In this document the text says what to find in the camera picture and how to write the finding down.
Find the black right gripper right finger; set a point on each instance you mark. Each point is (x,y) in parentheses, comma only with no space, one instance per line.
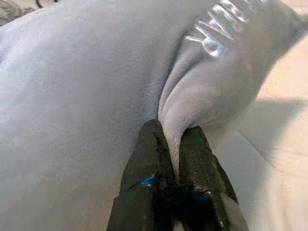
(197,163)

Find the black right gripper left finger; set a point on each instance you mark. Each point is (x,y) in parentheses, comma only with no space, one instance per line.
(144,163)

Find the grey little bear pillow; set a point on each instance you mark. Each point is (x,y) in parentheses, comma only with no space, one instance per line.
(96,96)

